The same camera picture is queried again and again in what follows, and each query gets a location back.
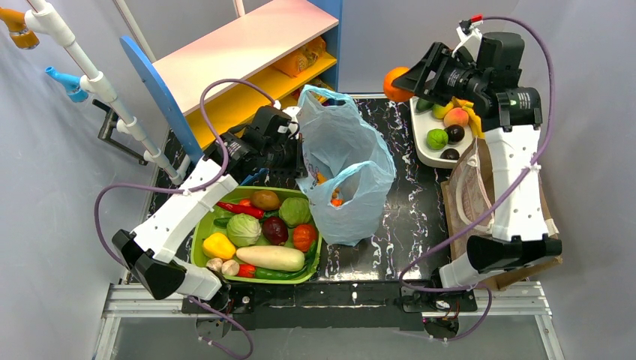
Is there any light blue plastic bag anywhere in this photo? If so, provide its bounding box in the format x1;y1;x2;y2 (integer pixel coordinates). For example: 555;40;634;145
296;85;396;246

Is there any green cabbage near centre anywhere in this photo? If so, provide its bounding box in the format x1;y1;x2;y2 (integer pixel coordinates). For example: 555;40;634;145
226;214;262;248

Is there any brown ginger root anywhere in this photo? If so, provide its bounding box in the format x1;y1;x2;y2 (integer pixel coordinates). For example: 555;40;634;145
316;172;344;207

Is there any white radish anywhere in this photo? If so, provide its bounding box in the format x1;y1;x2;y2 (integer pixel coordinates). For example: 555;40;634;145
235;245;305;272

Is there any garlic bulb left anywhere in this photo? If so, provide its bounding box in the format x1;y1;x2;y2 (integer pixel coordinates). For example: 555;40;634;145
205;258;224;273

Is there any small orange pumpkin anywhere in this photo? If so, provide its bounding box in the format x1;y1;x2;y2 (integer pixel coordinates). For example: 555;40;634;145
292;223;317;253

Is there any garlic bulb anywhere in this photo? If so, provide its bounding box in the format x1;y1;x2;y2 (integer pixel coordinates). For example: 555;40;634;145
205;258;224;273
221;259;240;277

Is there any aluminium base frame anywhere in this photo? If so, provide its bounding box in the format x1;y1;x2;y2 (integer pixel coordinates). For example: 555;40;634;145
93;280;564;359

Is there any green cucumber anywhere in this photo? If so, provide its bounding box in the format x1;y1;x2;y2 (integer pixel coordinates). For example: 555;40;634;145
213;217;231;229

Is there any orange snack bag top shelf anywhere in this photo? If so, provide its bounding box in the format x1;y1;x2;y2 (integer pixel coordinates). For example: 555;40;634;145
272;36;326;77

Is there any peach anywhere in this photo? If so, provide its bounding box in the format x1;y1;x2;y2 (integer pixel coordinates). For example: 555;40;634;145
443;108;470;127

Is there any white pipe stand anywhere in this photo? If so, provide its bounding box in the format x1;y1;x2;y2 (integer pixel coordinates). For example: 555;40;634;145
25;1;185;185

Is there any green red snack bag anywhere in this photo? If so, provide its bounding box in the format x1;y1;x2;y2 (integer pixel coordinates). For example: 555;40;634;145
295;77;334;104

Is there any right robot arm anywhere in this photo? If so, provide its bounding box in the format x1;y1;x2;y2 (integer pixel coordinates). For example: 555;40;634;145
393;31;563;289

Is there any garlic bulb right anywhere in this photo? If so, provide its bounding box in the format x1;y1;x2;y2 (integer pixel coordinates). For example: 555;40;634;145
221;259;240;277

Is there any green leaf sprig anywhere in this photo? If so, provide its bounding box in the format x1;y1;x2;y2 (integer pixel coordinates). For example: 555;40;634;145
304;241;320;269

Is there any dark red onion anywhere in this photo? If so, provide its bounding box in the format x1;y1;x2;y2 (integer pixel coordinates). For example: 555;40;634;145
262;217;289;246

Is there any green yellow mango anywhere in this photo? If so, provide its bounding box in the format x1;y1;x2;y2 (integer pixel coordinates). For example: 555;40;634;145
431;102;455;120

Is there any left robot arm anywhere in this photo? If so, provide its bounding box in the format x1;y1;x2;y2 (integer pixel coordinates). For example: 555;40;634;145
112;106;308;301

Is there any yellow bell pepper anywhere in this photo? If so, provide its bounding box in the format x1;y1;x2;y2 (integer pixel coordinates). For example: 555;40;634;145
202;232;236;260

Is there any brown potato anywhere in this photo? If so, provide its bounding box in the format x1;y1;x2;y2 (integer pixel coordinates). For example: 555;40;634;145
250;190;281;212

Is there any orange fruit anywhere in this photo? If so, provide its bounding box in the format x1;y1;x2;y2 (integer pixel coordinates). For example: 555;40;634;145
382;67;414;102

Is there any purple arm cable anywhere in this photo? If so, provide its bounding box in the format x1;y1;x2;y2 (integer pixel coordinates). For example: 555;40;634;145
397;14;556;344
93;78;279;360

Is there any blue yellow shelf unit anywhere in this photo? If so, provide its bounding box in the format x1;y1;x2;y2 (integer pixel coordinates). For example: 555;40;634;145
120;1;339;164

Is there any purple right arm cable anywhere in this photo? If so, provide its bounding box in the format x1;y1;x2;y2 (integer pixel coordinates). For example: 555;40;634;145
397;14;556;344

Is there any green chili pepper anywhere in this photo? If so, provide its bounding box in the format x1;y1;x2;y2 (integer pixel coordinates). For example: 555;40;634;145
254;267;305;281

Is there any green lime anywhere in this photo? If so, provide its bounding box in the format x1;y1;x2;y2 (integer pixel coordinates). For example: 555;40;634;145
426;128;448;151

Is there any white fruit tray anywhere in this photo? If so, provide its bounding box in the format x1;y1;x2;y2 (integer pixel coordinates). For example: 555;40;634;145
409;97;475;169

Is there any yellow banana bunch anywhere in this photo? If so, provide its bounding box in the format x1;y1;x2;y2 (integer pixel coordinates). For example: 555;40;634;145
451;97;485;139

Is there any dark avocado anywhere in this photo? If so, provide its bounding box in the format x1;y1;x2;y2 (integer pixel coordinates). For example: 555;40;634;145
444;124;465;145
440;148;461;161

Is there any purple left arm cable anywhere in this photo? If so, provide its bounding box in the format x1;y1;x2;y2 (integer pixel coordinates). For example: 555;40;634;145
93;78;279;360

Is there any green cabbage at back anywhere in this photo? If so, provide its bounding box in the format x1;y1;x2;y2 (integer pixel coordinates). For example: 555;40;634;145
278;197;312;228

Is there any green avocado at back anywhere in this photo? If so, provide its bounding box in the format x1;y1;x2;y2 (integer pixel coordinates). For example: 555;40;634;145
415;98;434;113

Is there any red bell pepper front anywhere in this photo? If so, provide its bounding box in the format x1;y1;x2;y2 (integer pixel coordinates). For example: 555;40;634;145
237;264;257;278

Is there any black metal bracket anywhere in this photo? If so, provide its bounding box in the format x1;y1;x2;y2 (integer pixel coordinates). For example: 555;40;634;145
91;99;150;167

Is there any long red chili pepper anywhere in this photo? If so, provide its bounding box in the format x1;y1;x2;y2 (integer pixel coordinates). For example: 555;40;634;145
216;202;266;219

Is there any green cabbage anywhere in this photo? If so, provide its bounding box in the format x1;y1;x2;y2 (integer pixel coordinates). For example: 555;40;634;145
226;214;262;248
278;197;312;228

